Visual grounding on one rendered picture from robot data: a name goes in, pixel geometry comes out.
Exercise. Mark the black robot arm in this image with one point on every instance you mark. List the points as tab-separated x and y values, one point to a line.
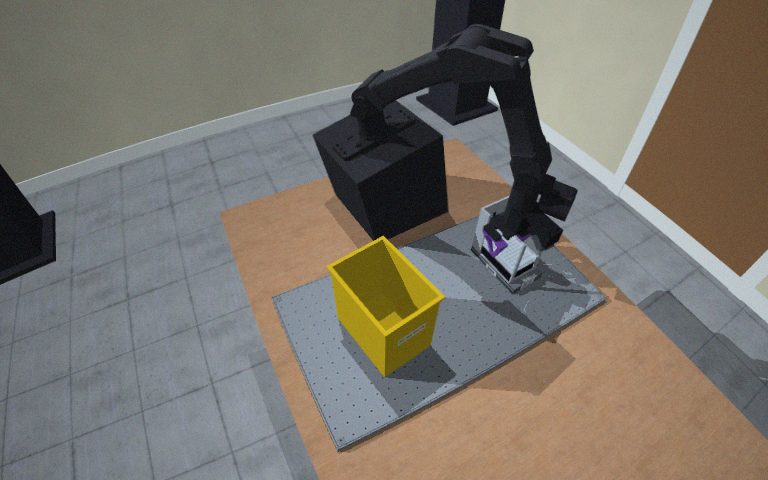
480	54

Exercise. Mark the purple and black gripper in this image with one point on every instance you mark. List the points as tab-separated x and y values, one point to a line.
499	222

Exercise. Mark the yellow open-top bin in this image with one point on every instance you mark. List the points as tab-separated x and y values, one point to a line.
381	280

